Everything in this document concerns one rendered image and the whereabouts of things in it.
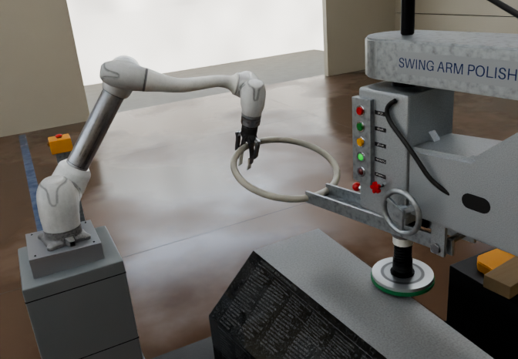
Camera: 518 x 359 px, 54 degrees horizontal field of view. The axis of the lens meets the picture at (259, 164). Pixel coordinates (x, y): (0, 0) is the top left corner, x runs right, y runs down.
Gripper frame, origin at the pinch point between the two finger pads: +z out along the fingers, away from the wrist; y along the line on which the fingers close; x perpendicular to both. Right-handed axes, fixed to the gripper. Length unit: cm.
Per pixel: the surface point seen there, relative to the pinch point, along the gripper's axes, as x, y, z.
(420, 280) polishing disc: -33, 94, -10
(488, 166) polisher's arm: -49, 99, -68
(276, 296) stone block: -52, 51, 12
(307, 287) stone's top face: -49, 60, 4
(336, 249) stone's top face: -20, 60, 6
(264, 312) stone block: -57, 49, 18
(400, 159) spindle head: -40, 76, -55
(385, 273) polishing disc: -34, 82, -6
